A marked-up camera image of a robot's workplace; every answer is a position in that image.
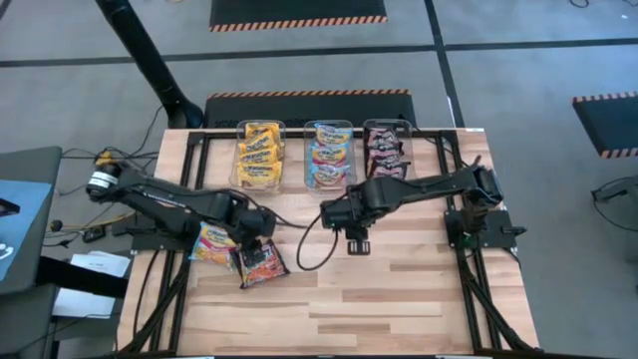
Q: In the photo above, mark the black hazard-striped floor mat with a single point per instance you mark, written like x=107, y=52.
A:
x=299, y=10
x=309, y=109
x=613, y=124

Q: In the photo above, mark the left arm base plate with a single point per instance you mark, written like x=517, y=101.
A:
x=144, y=244

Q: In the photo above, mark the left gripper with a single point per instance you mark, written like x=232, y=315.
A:
x=256, y=224

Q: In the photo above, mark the black aluminium table frame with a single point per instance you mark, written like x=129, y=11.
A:
x=294, y=133

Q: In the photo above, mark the black desk beam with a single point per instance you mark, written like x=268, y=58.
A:
x=80, y=279

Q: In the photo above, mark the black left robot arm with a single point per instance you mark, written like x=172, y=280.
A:
x=164, y=202

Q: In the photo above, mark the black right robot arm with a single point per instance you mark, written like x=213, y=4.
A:
x=423, y=187

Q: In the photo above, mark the grey side desk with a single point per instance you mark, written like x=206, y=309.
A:
x=30, y=164

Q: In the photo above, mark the yellow power plug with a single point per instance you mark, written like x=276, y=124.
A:
x=103, y=159

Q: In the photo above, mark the black power adapter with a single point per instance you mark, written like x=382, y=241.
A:
x=94, y=234

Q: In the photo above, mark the black camera pole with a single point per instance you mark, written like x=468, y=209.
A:
x=144, y=55

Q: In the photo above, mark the white paper sheets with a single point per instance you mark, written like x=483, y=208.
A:
x=80, y=304

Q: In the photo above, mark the small black round object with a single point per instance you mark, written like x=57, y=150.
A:
x=56, y=225

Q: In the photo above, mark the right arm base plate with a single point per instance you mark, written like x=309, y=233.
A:
x=498, y=234

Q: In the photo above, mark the clear plastic bin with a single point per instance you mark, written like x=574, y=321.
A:
x=353, y=149
x=408, y=130
x=233, y=174

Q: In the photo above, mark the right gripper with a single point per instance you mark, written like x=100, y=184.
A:
x=349, y=209

